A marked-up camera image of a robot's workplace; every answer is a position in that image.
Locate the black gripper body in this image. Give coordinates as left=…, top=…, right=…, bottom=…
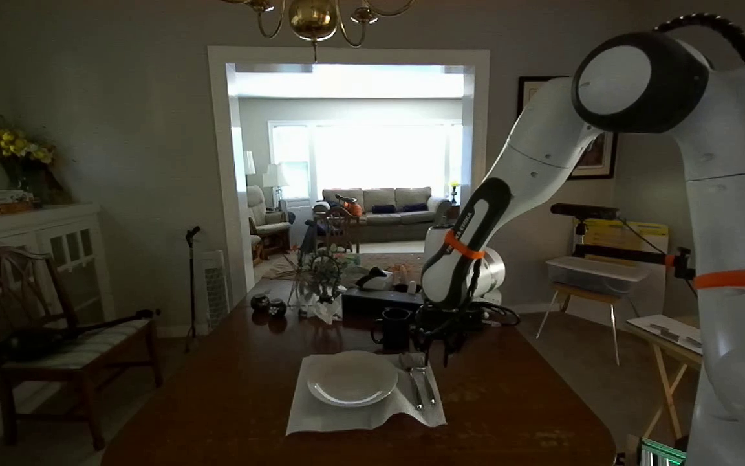
left=416, top=300, right=487, bottom=344

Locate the silver fork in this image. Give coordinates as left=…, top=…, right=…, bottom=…
left=399, top=353, right=426, bottom=415

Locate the white round plate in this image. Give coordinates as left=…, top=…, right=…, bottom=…
left=303, top=347, right=400, bottom=410

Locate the grey sofa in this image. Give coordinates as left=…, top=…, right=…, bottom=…
left=317, top=186, right=438, bottom=243

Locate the wooden folding tray table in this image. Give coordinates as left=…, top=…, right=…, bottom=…
left=625, top=310, right=707, bottom=443
left=533, top=254, right=655, bottom=367

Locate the grey armchair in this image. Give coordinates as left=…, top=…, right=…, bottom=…
left=245, top=183, right=298, bottom=262

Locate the yellow box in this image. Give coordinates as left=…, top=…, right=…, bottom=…
left=581, top=218, right=673, bottom=257

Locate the thin black floor stand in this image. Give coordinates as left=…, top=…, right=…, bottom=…
left=180, top=222, right=206, bottom=353

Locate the brass chandelier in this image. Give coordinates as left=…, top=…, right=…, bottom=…
left=219, top=0, right=413, bottom=47

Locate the dark wooden chair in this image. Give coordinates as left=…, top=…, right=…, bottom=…
left=0, top=243, right=165, bottom=454

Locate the white built-in cabinet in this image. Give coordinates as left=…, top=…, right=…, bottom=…
left=0, top=201, right=116, bottom=347

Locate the yellow flower bouquet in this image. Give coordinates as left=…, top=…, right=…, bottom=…
left=0, top=125, right=69, bottom=204

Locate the orange strap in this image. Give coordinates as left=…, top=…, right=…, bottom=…
left=445, top=230, right=487, bottom=265
left=691, top=267, right=745, bottom=293

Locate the black stereo camera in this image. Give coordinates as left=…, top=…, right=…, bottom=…
left=548, top=201, right=621, bottom=221

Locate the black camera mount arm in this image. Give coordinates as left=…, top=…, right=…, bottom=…
left=571, top=214, right=699, bottom=281

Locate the framed wall picture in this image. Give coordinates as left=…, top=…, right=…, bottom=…
left=515, top=76, right=621, bottom=182

